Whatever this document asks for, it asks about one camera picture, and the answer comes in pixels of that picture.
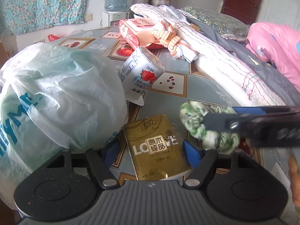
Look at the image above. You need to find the strawberry tissue roll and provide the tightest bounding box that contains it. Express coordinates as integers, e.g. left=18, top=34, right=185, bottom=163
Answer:
left=117, top=47, right=165, bottom=106

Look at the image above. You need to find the white striped blanket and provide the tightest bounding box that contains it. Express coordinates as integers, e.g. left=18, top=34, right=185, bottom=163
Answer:
left=130, top=3, right=292, bottom=106

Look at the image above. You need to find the green white scrunchie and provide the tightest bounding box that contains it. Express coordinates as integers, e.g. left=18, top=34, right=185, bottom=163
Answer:
left=179, top=100, right=239, bottom=155

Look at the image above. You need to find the large white plastic bag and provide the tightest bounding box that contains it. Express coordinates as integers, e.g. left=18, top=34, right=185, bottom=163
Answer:
left=1, top=43, right=128, bottom=209

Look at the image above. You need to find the teal floral cloth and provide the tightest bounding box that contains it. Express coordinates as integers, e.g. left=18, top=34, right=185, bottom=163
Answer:
left=1, top=0, right=87, bottom=35

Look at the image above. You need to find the dark grey blanket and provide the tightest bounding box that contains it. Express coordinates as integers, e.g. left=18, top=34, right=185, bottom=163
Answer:
left=187, top=17, right=299, bottom=106

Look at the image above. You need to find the patterned tablecloth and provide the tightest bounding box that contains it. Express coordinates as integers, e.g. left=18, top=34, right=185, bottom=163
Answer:
left=51, top=25, right=266, bottom=183

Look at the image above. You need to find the red plastic bag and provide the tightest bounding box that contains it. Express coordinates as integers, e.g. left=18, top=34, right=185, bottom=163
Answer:
left=47, top=34, right=60, bottom=42

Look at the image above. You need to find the grey floral pillow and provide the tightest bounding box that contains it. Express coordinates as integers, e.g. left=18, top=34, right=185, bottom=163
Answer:
left=180, top=6, right=250, bottom=43

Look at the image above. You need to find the pink white package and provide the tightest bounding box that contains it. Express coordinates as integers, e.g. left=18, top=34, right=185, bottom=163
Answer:
left=118, top=18, right=168, bottom=50

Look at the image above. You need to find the orange striped knotted towel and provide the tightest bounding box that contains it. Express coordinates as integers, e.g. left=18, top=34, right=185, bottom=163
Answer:
left=151, top=19, right=198, bottom=63

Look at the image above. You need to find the white water dispenser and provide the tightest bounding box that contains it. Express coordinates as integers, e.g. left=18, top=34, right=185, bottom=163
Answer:
left=100, top=11, right=130, bottom=27

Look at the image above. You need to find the pink quilt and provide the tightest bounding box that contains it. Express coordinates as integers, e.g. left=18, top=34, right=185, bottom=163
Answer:
left=246, top=22, right=300, bottom=90

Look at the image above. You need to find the gold tissue pack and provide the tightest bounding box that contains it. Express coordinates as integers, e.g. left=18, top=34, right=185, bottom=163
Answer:
left=124, top=115, right=191, bottom=181

